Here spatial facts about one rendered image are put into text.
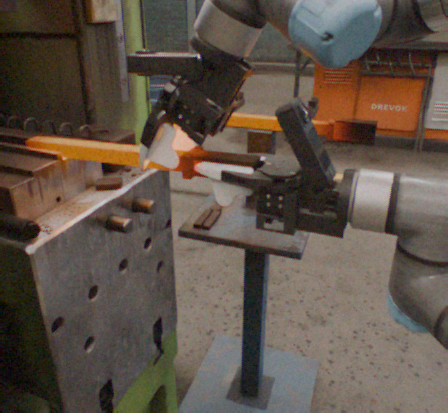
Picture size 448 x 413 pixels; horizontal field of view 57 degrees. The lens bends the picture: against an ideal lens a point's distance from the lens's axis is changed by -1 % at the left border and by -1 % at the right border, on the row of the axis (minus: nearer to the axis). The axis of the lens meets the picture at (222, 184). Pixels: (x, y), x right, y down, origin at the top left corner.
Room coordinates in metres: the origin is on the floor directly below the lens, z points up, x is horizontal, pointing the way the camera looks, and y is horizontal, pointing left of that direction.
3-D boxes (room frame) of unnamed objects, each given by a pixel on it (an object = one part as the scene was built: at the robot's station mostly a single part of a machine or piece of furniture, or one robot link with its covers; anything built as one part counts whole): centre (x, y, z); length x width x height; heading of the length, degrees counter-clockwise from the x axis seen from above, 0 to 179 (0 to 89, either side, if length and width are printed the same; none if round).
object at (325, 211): (0.49, -0.11, 0.99); 0.12 x 0.08 x 0.09; 67
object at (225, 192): (0.51, 0.00, 0.99); 0.09 x 0.03 x 0.06; 70
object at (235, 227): (1.00, -0.10, 0.71); 0.40 x 0.30 x 0.02; 160
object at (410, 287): (0.41, -0.26, 0.90); 0.11 x 0.08 x 0.11; 13
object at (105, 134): (0.81, 0.25, 0.95); 0.12 x 0.08 x 0.06; 67
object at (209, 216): (1.15, -0.05, 0.73); 0.60 x 0.04 x 0.01; 161
